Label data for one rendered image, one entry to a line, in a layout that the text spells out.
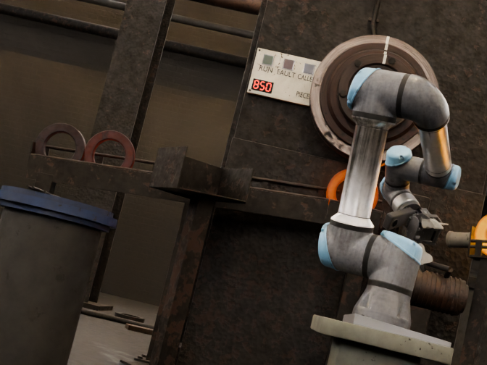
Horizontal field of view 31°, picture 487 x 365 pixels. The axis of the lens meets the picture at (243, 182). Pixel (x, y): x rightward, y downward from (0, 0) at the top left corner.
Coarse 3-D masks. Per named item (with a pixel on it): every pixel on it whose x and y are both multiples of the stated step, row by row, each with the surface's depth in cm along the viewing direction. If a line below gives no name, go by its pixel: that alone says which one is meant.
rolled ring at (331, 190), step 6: (336, 174) 316; (342, 174) 316; (330, 180) 316; (336, 180) 316; (342, 180) 316; (330, 186) 315; (336, 186) 315; (330, 192) 315; (330, 198) 315; (336, 198) 315; (372, 204) 314
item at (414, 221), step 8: (400, 208) 256; (416, 208) 256; (424, 208) 258; (432, 216) 251; (408, 224) 252; (416, 224) 248; (408, 232) 251; (416, 232) 248; (424, 232) 249; (432, 232) 250; (440, 232) 250; (424, 240) 250; (432, 240) 251
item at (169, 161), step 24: (168, 168) 283; (192, 168) 300; (216, 168) 305; (168, 192) 296; (192, 192) 283; (216, 192) 305; (240, 192) 293; (192, 216) 287; (192, 240) 286; (192, 264) 286; (168, 288) 288; (192, 288) 286; (168, 312) 283; (168, 336) 282; (120, 360) 287; (168, 360) 282
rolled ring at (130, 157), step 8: (96, 136) 322; (104, 136) 322; (112, 136) 322; (120, 136) 321; (88, 144) 321; (96, 144) 321; (128, 144) 321; (88, 152) 321; (128, 152) 320; (88, 160) 321; (128, 160) 320
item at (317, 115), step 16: (336, 48) 321; (400, 48) 320; (320, 64) 320; (320, 80) 319; (432, 80) 318; (320, 112) 318; (320, 128) 317; (336, 144) 316; (416, 144) 315; (384, 160) 315
